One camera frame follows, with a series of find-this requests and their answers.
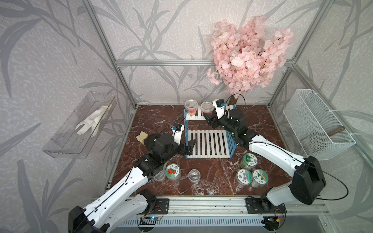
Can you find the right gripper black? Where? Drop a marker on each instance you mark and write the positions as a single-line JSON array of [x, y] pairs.
[[212, 119]]

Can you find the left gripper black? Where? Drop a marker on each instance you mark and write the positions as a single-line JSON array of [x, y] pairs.
[[189, 148]]

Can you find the clear seed container red label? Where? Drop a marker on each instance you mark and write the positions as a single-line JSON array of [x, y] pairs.
[[191, 107]]

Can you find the strawberry lid seed container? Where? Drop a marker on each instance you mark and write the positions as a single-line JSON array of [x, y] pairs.
[[173, 172]]

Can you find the small clear container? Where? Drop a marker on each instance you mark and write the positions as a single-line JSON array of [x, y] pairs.
[[160, 177]]

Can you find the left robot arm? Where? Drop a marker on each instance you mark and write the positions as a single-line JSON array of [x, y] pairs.
[[140, 174]]

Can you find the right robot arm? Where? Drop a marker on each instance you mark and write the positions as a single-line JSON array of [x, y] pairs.
[[307, 176]]

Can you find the blue white two-tier shelf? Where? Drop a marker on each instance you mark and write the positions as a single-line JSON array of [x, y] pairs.
[[209, 143]]

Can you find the pink flower lid container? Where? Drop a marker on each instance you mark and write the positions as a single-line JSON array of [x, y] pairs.
[[243, 178]]

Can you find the carrot lid seed container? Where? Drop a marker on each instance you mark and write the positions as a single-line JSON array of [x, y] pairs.
[[260, 178]]

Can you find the black work glove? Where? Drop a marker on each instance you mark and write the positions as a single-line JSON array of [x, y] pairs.
[[146, 139]]

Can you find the pink artificial blossom tree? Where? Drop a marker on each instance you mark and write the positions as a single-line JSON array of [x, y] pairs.
[[243, 58]]

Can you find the white glove in tray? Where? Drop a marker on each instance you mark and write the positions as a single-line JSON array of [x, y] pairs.
[[92, 122]]

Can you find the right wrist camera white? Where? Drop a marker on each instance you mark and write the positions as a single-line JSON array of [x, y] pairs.
[[220, 108]]

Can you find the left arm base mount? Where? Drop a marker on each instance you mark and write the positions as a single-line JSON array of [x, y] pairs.
[[155, 205]]

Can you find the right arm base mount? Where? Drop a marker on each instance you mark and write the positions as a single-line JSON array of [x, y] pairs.
[[259, 206]]

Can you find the white wire mesh basket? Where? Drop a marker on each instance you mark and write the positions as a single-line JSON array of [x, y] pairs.
[[306, 112]]

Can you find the clear acrylic wall tray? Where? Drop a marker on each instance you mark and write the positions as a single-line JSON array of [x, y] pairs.
[[66, 143]]

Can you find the wooden handled brush in basket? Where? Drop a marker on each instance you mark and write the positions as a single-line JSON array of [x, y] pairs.
[[316, 141]]

